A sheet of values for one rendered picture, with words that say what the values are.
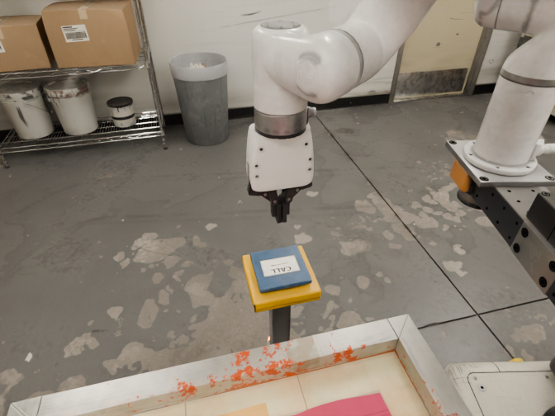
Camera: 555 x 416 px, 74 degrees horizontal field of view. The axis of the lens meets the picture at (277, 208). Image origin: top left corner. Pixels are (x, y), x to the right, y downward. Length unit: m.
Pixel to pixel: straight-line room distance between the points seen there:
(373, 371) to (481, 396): 0.89
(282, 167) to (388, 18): 0.23
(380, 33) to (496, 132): 0.34
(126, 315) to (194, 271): 0.40
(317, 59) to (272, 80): 0.09
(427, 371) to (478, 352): 1.35
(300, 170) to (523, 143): 0.40
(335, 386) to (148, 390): 0.26
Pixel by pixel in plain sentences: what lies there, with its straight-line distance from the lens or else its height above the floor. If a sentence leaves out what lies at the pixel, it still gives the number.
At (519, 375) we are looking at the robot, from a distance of 1.60.
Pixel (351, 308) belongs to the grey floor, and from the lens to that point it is 1.91.
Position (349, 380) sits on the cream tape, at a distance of 0.61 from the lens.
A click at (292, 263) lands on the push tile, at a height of 0.97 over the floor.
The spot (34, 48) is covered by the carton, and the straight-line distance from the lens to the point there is 3.16.
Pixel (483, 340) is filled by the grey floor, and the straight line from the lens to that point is 2.00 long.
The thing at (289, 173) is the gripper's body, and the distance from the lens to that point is 0.56.
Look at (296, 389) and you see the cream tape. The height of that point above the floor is 0.96.
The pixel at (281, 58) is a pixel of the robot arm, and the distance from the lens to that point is 0.46.
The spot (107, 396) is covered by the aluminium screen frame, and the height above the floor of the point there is 0.99.
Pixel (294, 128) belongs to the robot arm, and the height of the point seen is 1.27.
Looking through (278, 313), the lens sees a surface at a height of 0.85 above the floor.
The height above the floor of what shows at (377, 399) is 0.96.
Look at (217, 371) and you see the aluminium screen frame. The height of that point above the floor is 0.99.
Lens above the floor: 1.49
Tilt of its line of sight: 37 degrees down
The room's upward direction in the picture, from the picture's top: straight up
